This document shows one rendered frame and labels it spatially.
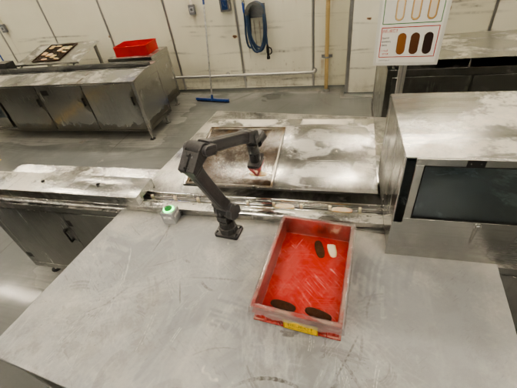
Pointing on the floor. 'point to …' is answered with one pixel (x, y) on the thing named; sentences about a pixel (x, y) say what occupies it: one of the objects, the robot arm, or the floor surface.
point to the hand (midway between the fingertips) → (258, 172)
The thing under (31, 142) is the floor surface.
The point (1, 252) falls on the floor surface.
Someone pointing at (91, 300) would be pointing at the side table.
